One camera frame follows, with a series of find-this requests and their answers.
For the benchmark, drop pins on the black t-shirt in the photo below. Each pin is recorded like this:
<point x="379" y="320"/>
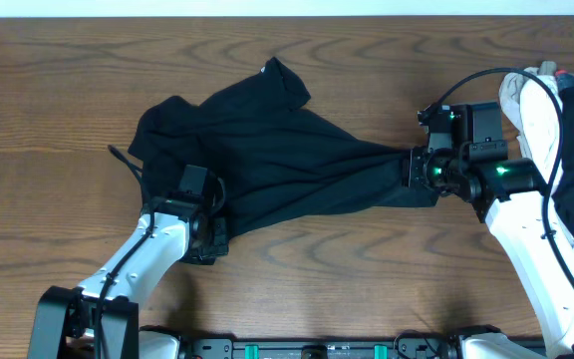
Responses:
<point x="278" y="160"/>

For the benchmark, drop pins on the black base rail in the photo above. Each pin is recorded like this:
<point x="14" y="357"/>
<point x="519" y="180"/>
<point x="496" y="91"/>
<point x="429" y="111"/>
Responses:
<point x="312" y="349"/>

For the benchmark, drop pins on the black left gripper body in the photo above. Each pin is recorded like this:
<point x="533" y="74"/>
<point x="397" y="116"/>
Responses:
<point x="218" y="232"/>

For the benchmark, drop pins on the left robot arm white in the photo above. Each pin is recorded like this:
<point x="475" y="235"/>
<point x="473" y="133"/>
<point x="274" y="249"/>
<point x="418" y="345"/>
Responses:
<point x="106" y="306"/>

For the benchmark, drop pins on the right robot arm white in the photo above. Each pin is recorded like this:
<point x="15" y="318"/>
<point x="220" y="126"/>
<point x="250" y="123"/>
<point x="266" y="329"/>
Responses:
<point x="508" y="197"/>

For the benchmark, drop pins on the white crumpled garment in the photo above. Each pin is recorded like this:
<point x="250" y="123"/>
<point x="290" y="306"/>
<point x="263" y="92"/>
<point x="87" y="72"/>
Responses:
<point x="537" y="117"/>

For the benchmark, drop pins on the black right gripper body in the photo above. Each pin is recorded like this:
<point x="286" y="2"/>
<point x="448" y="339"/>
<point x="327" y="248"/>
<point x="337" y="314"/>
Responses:
<point x="433" y="171"/>

